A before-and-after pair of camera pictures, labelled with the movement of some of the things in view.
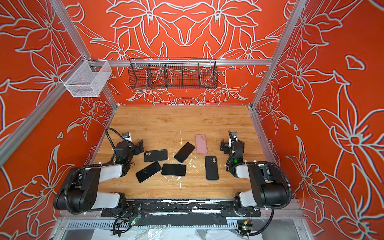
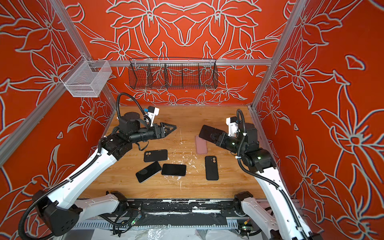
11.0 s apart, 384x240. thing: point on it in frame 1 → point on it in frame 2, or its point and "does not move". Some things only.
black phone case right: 211,167 does not move
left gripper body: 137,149 → 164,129
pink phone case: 201,144 does not move
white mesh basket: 85,78 does not move
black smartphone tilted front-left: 148,172 does not move
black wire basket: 158,73 does not move
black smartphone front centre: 173,169 does not move
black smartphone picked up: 184,152 → 210,133
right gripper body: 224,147 → 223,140
